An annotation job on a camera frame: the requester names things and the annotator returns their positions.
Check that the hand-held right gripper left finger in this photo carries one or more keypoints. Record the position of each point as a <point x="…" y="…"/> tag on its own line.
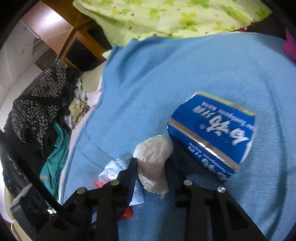
<point x="129" y="176"/>

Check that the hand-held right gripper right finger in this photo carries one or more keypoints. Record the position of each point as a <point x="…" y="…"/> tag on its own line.
<point x="178" y="185"/>

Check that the white blue wrapper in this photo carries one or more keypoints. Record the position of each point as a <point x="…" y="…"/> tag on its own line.
<point x="113" y="169"/>

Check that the white plastic bag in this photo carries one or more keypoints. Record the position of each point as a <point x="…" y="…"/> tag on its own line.
<point x="152" y="160"/>

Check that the orange wrapper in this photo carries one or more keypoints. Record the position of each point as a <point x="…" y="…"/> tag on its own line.
<point x="127" y="212"/>

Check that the blue paper carton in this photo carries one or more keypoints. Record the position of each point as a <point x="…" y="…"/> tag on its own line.
<point x="208" y="129"/>

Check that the teal garment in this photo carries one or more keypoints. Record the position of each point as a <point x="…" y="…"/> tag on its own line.
<point x="55" y="157"/>

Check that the beige patterned cloth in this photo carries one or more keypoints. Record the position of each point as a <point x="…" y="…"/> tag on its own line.
<point x="78" y="109"/>

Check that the pale pink sheet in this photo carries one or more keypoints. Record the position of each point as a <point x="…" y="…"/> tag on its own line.
<point x="92" y="99"/>

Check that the black jacket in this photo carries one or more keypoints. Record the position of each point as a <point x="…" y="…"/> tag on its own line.
<point x="49" y="139"/>

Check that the cream mattress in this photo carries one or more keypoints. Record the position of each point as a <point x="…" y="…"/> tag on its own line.
<point x="92" y="78"/>

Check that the blue blanket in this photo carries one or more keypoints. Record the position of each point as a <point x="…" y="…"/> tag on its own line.
<point x="185" y="69"/>

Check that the black white dotted garment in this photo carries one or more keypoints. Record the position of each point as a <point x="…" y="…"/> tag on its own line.
<point x="34" y="104"/>

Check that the low wooden cabinet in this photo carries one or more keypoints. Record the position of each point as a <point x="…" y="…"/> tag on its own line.
<point x="76" y="34"/>

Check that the green clover print quilt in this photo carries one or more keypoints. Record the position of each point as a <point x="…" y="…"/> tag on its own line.
<point x="161" y="20"/>

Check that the pink pillow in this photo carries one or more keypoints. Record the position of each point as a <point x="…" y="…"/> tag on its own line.
<point x="291" y="44"/>

